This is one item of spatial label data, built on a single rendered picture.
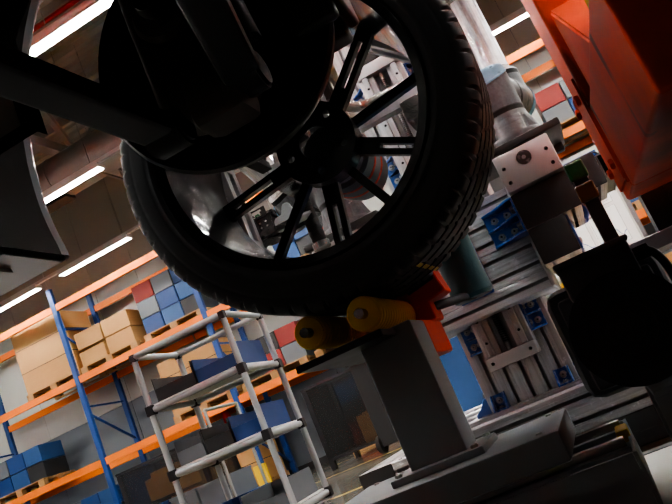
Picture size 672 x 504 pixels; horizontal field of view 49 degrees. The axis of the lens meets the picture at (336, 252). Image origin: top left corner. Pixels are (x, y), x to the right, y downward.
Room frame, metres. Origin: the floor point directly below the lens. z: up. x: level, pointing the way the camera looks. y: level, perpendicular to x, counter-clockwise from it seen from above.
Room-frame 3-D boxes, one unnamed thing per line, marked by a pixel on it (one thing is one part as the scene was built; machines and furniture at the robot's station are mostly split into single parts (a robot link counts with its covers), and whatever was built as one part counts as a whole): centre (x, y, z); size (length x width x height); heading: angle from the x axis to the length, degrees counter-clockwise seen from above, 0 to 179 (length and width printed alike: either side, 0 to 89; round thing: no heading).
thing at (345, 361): (1.32, 0.01, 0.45); 0.34 x 0.16 x 0.01; 165
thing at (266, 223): (1.75, 0.16, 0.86); 0.12 x 0.08 x 0.09; 75
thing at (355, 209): (1.97, -0.06, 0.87); 0.15 x 0.15 x 0.10
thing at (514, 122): (1.84, -0.54, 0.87); 0.15 x 0.15 x 0.10
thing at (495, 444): (1.28, -0.03, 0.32); 0.40 x 0.30 x 0.28; 75
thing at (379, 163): (1.51, -0.10, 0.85); 0.21 x 0.14 x 0.14; 165
